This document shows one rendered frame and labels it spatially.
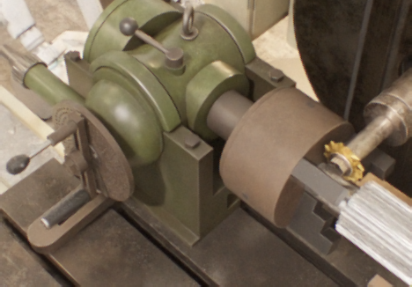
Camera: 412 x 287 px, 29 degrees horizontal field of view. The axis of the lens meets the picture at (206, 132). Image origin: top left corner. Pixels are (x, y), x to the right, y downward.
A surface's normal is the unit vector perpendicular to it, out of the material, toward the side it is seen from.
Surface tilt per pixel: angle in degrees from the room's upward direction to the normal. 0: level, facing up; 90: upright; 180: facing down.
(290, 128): 13
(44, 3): 0
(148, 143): 73
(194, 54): 24
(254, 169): 58
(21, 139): 0
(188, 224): 90
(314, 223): 65
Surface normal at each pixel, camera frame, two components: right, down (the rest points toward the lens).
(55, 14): 0.00, -0.65
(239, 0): -0.70, 0.54
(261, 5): 0.71, 0.54
